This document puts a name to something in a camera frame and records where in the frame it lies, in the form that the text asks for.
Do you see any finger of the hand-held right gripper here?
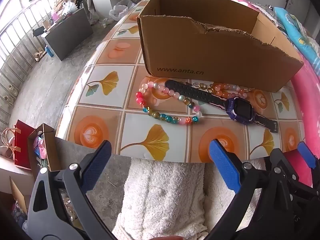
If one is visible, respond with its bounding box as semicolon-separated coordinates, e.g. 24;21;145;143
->
297;142;320;195
271;149;308;200

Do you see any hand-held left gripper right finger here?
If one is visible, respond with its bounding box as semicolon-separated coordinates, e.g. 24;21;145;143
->
205;139;293;240

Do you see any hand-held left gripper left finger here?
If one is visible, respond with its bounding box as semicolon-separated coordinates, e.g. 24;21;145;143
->
27;140;114;240

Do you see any purple smartwatch black strap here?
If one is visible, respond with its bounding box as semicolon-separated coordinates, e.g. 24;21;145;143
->
165;79;278;133

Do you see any orange bead bracelet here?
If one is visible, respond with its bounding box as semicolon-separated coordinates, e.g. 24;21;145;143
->
207;84;248;99

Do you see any multicolour bead bracelet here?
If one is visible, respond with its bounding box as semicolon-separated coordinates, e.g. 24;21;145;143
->
136;81;203;125

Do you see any brown cardboard box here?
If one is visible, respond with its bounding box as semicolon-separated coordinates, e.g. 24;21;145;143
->
137;0;304;93

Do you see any leaf printed tablecloth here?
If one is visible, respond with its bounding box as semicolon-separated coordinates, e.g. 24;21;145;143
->
55;0;307;163

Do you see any brown paper bag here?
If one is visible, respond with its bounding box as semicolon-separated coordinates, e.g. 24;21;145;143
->
27;123;63;173

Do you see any pink flowered blanket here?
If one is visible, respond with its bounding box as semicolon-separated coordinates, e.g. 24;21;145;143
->
231;0;320;170

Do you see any red paper bag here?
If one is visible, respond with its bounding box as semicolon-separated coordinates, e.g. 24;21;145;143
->
14;120;38;169

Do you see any small cardboard carton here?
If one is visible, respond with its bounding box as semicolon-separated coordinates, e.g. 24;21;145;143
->
10;176;30;215

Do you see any beige tote bag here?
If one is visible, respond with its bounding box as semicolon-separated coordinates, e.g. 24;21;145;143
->
0;127;18;158

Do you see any blue printed pillow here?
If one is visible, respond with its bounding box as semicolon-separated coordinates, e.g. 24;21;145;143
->
274;6;320;75

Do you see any grey cabinet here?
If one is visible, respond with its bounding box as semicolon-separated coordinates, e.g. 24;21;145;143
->
41;7;94;61

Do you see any metal window grille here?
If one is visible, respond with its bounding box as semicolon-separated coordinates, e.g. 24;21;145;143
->
0;0;65;128

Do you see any grey sequin cushion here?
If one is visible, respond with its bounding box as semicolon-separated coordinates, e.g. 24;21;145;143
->
252;2;285;30

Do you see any large white plastic bag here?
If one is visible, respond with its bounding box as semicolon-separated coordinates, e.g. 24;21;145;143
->
109;0;135;20

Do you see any small white plastic bag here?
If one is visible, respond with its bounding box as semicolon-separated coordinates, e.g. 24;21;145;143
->
61;1;78;14

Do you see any grey curtain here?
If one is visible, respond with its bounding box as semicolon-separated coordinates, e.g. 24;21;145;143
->
76;0;100;25

